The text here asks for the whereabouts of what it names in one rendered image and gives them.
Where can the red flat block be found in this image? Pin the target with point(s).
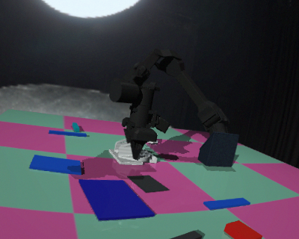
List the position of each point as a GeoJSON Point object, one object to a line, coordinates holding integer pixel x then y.
{"type": "Point", "coordinates": [239, 230]}

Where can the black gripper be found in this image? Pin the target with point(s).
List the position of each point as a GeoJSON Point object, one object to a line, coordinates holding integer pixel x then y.
{"type": "Point", "coordinates": [138, 131]}

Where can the small black bar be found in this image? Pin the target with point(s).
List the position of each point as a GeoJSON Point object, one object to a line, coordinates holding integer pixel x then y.
{"type": "Point", "coordinates": [189, 235]}

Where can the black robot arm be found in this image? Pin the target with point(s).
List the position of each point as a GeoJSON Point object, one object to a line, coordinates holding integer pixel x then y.
{"type": "Point", "coordinates": [131, 89]}

